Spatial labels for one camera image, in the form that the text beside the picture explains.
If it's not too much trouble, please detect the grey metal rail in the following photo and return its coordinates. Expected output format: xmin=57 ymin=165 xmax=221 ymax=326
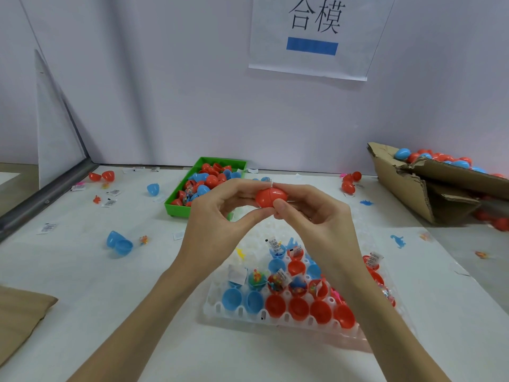
xmin=0 ymin=159 xmax=96 ymax=239

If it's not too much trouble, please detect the cardboard box of capsules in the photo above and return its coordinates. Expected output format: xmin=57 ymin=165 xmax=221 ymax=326
xmin=367 ymin=142 xmax=509 ymax=228

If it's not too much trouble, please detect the person's right hand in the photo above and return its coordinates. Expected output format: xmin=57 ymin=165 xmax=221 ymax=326
xmin=272 ymin=183 xmax=370 ymax=305

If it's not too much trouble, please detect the person's right forearm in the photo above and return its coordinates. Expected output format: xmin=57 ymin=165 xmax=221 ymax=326
xmin=338 ymin=278 xmax=450 ymax=382

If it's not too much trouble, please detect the white paper sign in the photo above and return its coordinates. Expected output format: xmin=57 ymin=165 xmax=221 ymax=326
xmin=248 ymin=0 xmax=396 ymax=82

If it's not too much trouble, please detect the flat brown cardboard sheet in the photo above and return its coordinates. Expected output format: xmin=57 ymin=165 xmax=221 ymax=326
xmin=0 ymin=284 xmax=58 ymax=367

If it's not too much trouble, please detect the green plastic tray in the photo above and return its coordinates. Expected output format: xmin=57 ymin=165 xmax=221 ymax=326
xmin=164 ymin=157 xmax=248 ymax=220

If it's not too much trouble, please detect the person's left hand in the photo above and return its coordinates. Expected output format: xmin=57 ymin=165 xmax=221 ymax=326
xmin=175 ymin=179 xmax=276 ymax=293

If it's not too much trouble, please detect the blue egg shell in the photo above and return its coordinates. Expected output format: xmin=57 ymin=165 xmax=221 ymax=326
xmin=107 ymin=230 xmax=135 ymax=257

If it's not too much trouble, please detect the clear triangular panel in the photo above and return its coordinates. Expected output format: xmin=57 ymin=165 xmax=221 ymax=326
xmin=33 ymin=50 xmax=87 ymax=190

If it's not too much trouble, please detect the clear plastic egg tray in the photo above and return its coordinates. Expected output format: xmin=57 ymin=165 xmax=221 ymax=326
xmin=203 ymin=206 xmax=415 ymax=351

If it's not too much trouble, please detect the person's left forearm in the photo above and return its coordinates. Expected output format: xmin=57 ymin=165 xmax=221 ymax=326
xmin=67 ymin=270 xmax=222 ymax=382

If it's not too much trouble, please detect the pile of finished eggs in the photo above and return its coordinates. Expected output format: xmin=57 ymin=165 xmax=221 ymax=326
xmin=393 ymin=147 xmax=509 ymax=180

